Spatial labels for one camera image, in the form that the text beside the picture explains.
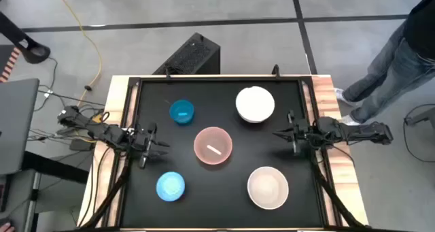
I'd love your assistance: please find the yellow cable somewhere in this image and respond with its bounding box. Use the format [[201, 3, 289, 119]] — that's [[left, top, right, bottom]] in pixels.
[[54, 0, 103, 107]]

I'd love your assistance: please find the pink translucent plastic bowl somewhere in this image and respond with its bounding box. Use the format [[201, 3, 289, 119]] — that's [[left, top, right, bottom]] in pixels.
[[193, 126, 234, 165]]

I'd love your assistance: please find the small light blue bowl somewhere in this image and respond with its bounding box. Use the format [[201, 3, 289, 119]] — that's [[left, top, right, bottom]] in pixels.
[[156, 171, 186, 203]]

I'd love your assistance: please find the black stand leg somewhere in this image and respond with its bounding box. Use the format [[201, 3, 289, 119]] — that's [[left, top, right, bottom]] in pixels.
[[0, 10, 52, 65]]

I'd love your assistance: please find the black power adapter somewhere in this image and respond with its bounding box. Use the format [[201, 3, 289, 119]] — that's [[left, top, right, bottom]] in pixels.
[[69, 139, 96, 152]]

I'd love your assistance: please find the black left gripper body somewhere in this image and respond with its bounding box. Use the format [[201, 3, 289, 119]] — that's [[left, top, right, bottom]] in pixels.
[[130, 122, 158, 169]]

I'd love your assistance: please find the person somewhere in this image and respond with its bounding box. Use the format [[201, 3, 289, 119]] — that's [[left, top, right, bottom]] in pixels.
[[334, 0, 435, 126]]

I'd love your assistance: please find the black thin cable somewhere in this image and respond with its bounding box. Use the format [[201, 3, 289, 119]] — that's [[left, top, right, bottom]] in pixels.
[[37, 88, 106, 107]]

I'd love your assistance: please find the large white bowl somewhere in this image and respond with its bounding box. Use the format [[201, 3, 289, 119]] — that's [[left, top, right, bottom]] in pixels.
[[235, 86, 275, 124]]

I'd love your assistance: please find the grey side cart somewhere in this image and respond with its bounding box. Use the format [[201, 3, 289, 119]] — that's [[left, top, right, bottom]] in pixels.
[[0, 169, 42, 232]]

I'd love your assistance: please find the black computer tower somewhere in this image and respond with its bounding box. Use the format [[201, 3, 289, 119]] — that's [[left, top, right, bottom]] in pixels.
[[152, 32, 221, 76]]

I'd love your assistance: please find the black looped floor cable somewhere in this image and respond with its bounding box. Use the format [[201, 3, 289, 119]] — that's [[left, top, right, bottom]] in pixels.
[[403, 103, 435, 163]]

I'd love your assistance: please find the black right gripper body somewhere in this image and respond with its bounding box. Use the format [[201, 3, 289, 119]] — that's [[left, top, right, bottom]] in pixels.
[[287, 110, 321, 155]]

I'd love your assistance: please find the large beige bowl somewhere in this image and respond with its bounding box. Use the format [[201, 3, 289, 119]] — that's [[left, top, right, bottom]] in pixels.
[[247, 166, 290, 211]]

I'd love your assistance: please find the grey laptop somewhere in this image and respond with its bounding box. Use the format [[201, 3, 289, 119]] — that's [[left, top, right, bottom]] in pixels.
[[0, 78, 40, 176]]

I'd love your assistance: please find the orange striped floor mat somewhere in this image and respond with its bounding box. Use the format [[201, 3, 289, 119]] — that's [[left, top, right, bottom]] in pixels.
[[0, 44, 22, 84]]

